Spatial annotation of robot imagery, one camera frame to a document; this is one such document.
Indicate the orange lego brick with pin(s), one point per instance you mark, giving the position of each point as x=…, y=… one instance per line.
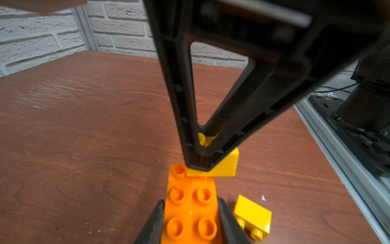
x=191, y=210

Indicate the aluminium rail frame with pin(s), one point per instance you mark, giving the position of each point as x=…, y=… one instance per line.
x=371, y=193

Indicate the small yellow lego brick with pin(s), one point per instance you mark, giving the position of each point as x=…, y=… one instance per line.
x=252, y=217

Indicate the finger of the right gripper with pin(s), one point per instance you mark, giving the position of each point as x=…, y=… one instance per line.
x=292, y=48

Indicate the yellow lego brick front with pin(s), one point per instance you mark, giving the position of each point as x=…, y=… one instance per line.
x=225, y=168

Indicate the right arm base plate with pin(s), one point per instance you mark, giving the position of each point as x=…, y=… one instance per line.
x=371, y=149

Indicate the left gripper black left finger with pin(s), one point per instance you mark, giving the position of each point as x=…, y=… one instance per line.
x=152, y=231

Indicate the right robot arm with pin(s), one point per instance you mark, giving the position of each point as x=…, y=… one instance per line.
x=370, y=101

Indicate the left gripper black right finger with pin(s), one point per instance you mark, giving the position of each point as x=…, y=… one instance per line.
x=231, y=231

